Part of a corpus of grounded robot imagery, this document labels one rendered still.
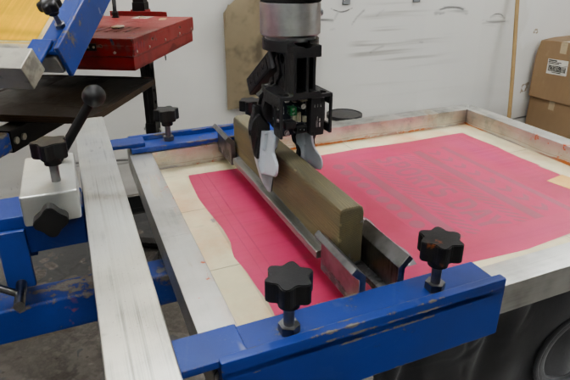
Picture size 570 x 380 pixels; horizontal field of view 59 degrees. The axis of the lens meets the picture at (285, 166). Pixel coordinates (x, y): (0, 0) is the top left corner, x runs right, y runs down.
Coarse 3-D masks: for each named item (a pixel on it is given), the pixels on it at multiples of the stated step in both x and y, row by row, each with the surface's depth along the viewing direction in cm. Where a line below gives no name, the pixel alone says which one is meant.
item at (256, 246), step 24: (528, 168) 92; (552, 192) 82; (384, 216) 74; (552, 216) 74; (240, 240) 68; (264, 240) 68; (288, 240) 68; (408, 240) 68; (480, 240) 68; (504, 240) 68; (528, 240) 68; (240, 264) 63; (264, 264) 63; (312, 264) 63; (456, 264) 63; (264, 288) 58; (336, 288) 58
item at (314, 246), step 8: (240, 160) 84; (240, 168) 82; (248, 168) 81; (248, 176) 79; (256, 176) 78; (256, 184) 76; (264, 192) 73; (272, 192) 73; (272, 200) 70; (280, 200) 70; (272, 208) 70; (280, 208) 68; (280, 216) 68; (288, 216) 66; (288, 224) 65; (296, 224) 64; (296, 232) 63; (304, 232) 62; (304, 240) 61; (312, 240) 60; (312, 248) 59; (320, 248) 59; (320, 256) 59
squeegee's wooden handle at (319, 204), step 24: (240, 120) 84; (240, 144) 85; (288, 168) 66; (312, 168) 64; (288, 192) 67; (312, 192) 60; (336, 192) 58; (312, 216) 61; (336, 216) 55; (360, 216) 55; (336, 240) 56; (360, 240) 56
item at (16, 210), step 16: (80, 192) 62; (0, 208) 58; (16, 208) 58; (0, 224) 56; (16, 224) 57; (80, 224) 60; (32, 240) 58; (48, 240) 59; (64, 240) 60; (80, 240) 60
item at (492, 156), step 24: (408, 144) 103; (432, 144) 103; (456, 144) 103; (480, 144) 103; (504, 168) 92; (216, 192) 82; (240, 192) 82; (360, 192) 82; (216, 216) 74; (240, 216) 74; (264, 216) 74
